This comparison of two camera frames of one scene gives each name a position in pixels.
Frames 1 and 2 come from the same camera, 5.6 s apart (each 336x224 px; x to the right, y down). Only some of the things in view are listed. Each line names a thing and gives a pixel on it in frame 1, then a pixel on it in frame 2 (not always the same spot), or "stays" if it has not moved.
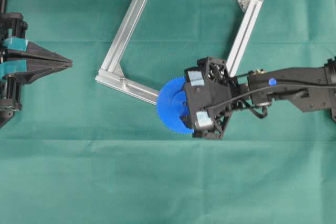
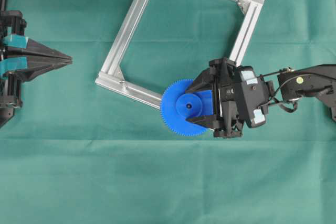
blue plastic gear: [172, 103] stays
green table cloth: [82, 151] stays
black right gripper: [210, 89] -> [222, 78]
